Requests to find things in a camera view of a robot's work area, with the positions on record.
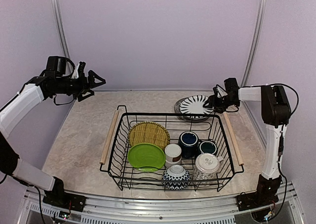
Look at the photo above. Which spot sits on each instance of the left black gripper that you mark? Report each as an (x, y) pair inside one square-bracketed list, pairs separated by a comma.
[(91, 83)]

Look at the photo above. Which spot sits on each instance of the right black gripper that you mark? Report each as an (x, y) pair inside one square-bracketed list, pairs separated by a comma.
[(214, 102)]

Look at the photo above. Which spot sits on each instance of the black white striped plate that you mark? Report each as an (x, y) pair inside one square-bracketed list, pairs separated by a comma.
[(194, 105)]

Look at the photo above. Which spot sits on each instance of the white brown banded cup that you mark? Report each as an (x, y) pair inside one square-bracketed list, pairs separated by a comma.
[(173, 154)]

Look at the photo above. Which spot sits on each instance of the woven bamboo plate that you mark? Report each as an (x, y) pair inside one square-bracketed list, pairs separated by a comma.
[(149, 132)]

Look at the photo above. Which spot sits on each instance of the green plastic plate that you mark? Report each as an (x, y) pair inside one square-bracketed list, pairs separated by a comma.
[(146, 157)]

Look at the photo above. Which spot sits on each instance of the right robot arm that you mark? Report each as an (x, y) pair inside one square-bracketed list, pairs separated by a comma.
[(275, 112)]

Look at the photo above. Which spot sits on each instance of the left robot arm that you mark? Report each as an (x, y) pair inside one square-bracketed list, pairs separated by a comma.
[(61, 76)]

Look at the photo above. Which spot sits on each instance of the dark teal mug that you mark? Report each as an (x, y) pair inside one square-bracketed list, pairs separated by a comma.
[(207, 146)]

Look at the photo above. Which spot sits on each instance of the navy blue mug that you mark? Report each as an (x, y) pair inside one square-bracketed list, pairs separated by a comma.
[(188, 141)]

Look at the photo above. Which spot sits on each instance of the white floral patterned mug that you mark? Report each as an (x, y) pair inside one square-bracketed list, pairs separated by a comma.
[(207, 166)]

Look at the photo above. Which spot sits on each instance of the blue white patterned bowl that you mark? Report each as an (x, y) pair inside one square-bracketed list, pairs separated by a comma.
[(175, 177)]

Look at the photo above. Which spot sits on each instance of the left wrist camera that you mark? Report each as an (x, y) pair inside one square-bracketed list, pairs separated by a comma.
[(78, 70)]

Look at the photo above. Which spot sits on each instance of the black wire dish rack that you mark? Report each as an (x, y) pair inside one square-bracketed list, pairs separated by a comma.
[(125, 176)]

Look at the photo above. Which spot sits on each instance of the right wooden rack handle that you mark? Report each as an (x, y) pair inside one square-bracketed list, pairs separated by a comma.
[(233, 139)]

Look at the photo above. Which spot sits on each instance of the wooden rack handle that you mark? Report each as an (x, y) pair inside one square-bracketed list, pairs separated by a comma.
[(233, 139), (109, 138)]

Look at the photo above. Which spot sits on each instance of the left wooden rack handle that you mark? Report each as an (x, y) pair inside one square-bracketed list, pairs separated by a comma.
[(109, 138)]

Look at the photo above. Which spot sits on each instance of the left aluminium corner post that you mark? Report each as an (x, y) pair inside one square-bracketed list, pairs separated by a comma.
[(60, 29)]

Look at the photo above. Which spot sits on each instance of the aluminium corner post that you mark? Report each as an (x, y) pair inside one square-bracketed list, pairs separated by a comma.
[(254, 42), (60, 29)]

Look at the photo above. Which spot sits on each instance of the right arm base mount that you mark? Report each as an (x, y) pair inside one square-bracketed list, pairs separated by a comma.
[(265, 194)]

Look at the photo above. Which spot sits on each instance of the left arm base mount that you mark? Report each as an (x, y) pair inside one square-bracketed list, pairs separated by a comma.
[(58, 197)]

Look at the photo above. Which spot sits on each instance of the right aluminium corner post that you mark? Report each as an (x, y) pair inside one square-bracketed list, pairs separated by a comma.
[(254, 42)]

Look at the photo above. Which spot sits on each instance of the aluminium front rail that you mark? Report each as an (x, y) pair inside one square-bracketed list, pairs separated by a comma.
[(100, 209)]

